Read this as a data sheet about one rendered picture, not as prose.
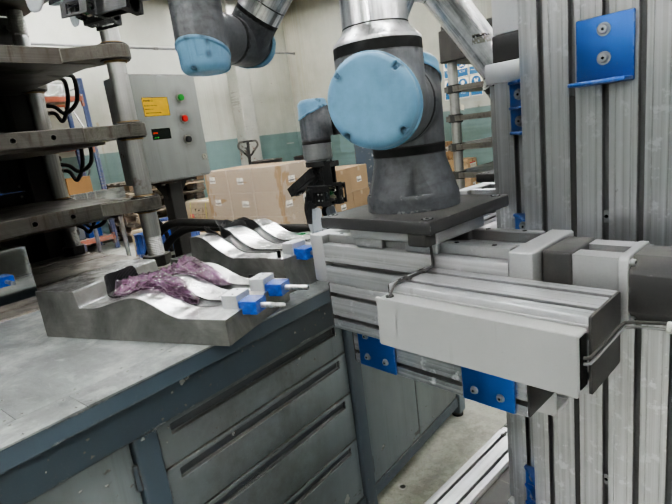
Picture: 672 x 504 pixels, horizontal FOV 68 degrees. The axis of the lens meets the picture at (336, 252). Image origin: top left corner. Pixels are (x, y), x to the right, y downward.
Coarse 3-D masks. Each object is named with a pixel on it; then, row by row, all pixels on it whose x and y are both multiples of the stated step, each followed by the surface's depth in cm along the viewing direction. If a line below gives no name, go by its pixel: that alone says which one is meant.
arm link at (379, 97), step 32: (352, 0) 61; (384, 0) 60; (352, 32) 61; (384, 32) 59; (416, 32) 61; (352, 64) 60; (384, 64) 58; (416, 64) 62; (352, 96) 61; (384, 96) 60; (416, 96) 59; (352, 128) 63; (384, 128) 61; (416, 128) 64
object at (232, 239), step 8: (224, 224) 152; (232, 224) 153; (240, 224) 153; (248, 224) 156; (256, 224) 154; (208, 232) 146; (216, 232) 143; (224, 232) 147; (256, 232) 150; (264, 232) 152; (232, 240) 143; (240, 240) 144; (272, 240) 149; (280, 240) 148; (288, 240) 146; (240, 248) 141; (248, 248) 141
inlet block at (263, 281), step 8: (256, 280) 110; (264, 280) 110; (272, 280) 112; (280, 280) 111; (288, 280) 112; (256, 288) 110; (264, 288) 110; (272, 288) 109; (280, 288) 108; (288, 288) 109; (296, 288) 109; (304, 288) 108
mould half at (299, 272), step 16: (272, 224) 156; (192, 240) 143; (208, 240) 140; (224, 240) 141; (256, 240) 146; (192, 256) 145; (208, 256) 140; (224, 256) 136; (240, 256) 134; (256, 256) 130; (272, 256) 126; (288, 256) 124; (240, 272) 133; (256, 272) 129; (272, 272) 125; (288, 272) 123; (304, 272) 128
